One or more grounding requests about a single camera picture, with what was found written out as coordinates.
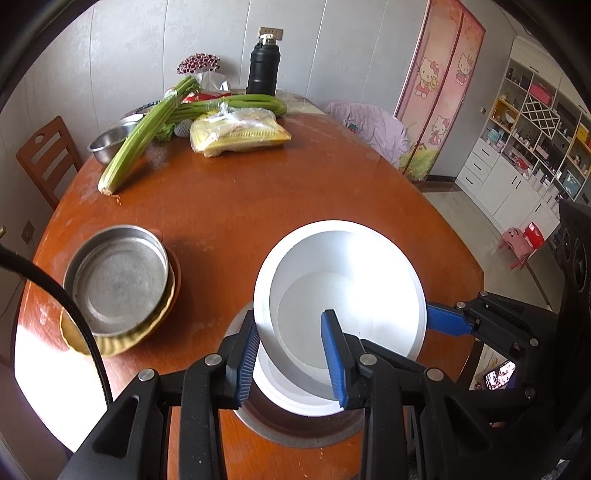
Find plastic bag of yellow food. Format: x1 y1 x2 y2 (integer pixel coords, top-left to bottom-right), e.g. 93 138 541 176
190 104 293 158

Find light purple garment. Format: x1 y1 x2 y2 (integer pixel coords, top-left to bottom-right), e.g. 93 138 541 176
323 102 411 169

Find red child chair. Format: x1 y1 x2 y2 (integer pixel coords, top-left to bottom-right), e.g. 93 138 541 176
524 222 546 252

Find small stainless steel bowl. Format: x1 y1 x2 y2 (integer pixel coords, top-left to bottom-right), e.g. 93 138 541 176
88 122 139 164

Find black thermos bottle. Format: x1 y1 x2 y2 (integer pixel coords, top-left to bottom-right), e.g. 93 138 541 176
247 34 280 97

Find brown slatted wooden chair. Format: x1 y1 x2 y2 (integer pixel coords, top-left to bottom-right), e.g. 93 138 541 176
16 115 83 208

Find small lit screen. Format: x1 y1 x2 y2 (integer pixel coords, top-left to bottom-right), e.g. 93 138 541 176
482 360 518 391

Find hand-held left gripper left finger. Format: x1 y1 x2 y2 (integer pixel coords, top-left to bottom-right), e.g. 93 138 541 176
58 310 262 480

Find white shelf cabinet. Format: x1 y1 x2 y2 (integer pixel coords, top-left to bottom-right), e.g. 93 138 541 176
455 37 591 236

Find clear plastic bag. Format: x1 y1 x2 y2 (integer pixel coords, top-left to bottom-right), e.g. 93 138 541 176
201 71 232 93

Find orange animal-shaped plate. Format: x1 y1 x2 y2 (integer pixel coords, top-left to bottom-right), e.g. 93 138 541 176
150 227 182 305

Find round metal pan plate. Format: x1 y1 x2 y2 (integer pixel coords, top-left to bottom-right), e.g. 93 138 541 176
63 224 170 335

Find long green vegetable bunch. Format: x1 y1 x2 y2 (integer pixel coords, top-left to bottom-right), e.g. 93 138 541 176
168 93 288 125

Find pink child stool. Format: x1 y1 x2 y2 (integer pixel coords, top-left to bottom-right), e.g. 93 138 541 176
498 227 532 271

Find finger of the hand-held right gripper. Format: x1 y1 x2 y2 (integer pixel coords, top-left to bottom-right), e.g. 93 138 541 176
426 292 541 354

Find red instant noodle bowl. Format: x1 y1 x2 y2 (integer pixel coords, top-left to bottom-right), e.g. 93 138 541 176
253 344 365 418
253 220 426 386

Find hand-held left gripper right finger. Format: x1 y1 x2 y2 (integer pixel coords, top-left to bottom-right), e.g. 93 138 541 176
321 309 513 480

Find pink cartoon cat wardrobe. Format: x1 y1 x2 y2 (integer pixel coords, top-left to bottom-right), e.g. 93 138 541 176
394 0 486 182

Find yellow shell-shaped plate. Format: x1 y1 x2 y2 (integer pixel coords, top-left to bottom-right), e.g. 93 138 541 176
59 265 176 358

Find celery bunch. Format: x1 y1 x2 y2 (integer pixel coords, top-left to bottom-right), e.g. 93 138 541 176
98 76 200 195

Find red package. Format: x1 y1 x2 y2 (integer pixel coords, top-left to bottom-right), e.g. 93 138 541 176
182 91 232 104

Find black cable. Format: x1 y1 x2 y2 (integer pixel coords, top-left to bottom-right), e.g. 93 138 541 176
0 244 114 411

